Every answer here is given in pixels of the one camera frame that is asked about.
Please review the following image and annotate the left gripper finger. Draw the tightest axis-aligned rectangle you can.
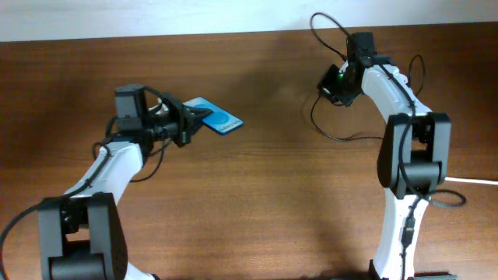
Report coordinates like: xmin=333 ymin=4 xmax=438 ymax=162
xmin=184 ymin=105 xmax=213 ymax=119
xmin=185 ymin=119 xmax=203 ymax=143

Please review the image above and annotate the white power strip cord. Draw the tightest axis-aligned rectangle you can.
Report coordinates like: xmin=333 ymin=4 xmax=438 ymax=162
xmin=444 ymin=177 xmax=498 ymax=186

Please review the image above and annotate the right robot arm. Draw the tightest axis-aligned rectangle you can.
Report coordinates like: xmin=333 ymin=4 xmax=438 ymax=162
xmin=317 ymin=32 xmax=451 ymax=280

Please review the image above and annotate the blue Galaxy smartphone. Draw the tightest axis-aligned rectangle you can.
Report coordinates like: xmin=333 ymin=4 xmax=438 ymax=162
xmin=184 ymin=97 xmax=244 ymax=135

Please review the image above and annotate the black charging cable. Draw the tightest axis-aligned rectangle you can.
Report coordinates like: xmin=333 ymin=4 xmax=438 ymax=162
xmin=310 ymin=54 xmax=427 ymax=142

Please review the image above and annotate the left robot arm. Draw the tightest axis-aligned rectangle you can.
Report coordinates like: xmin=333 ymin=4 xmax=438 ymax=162
xmin=37 ymin=84 xmax=212 ymax=279

